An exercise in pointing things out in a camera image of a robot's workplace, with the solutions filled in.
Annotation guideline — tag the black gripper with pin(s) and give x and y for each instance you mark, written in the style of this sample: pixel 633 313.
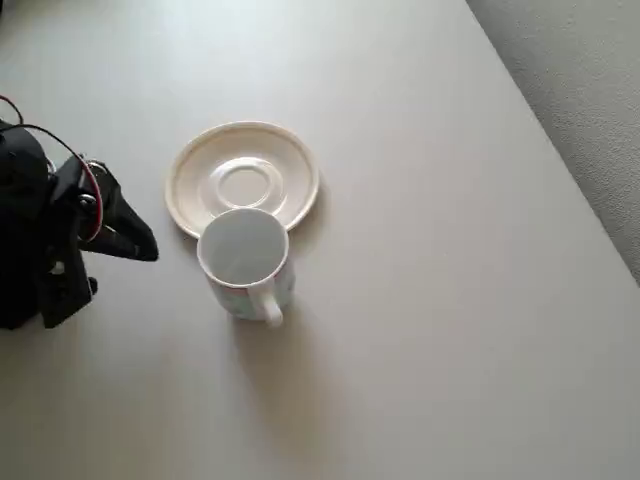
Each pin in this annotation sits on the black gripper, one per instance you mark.
pixel 75 210

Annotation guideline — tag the white ceramic mug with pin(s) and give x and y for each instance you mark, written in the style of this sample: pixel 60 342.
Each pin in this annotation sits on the white ceramic mug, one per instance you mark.
pixel 245 245

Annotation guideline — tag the cream porcelain saucer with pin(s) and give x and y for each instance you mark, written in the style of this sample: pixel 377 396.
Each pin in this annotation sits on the cream porcelain saucer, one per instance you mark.
pixel 250 150

